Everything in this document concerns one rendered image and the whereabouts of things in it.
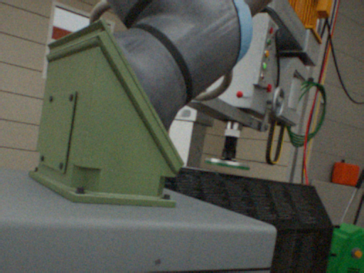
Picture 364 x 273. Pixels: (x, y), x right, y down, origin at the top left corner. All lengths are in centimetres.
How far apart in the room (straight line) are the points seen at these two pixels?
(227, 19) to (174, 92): 16
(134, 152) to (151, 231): 13
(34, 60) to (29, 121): 114
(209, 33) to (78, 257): 39
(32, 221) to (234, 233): 25
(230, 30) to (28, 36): 725
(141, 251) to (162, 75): 25
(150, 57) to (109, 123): 12
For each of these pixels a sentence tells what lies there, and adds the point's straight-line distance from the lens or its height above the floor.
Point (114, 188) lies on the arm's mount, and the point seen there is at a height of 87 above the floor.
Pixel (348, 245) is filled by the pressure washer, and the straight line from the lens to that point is 311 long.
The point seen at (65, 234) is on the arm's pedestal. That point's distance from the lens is 39.
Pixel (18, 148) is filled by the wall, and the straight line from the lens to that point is 769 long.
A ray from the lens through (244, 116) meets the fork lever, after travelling 176.
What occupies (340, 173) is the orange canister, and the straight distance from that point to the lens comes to 487.
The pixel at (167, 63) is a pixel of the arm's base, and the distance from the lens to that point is 56.
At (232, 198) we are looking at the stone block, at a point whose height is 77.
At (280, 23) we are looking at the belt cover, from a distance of 200.
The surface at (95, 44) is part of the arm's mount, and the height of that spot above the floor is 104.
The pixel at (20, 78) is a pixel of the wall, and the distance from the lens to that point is 768.
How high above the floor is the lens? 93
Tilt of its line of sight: 3 degrees down
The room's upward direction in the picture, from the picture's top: 9 degrees clockwise
